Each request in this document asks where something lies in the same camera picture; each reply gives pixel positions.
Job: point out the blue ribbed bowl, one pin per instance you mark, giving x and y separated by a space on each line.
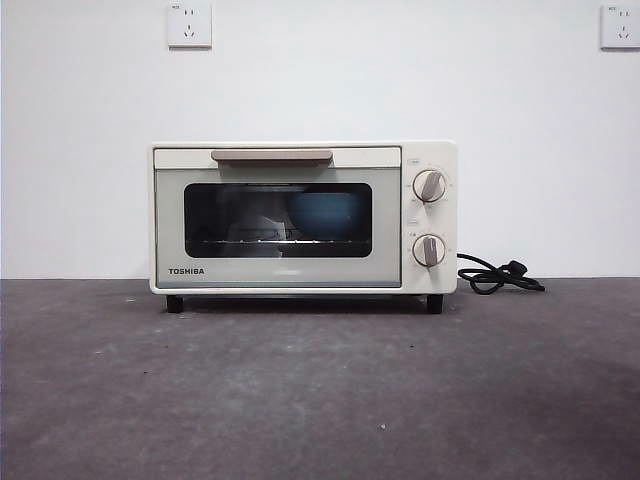
322 215

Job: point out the round cream oven knob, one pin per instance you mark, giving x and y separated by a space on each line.
430 186
429 249

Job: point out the cream toaster oven body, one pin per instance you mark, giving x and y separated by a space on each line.
430 220

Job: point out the white wall socket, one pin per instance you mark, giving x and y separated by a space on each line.
621 27
190 25

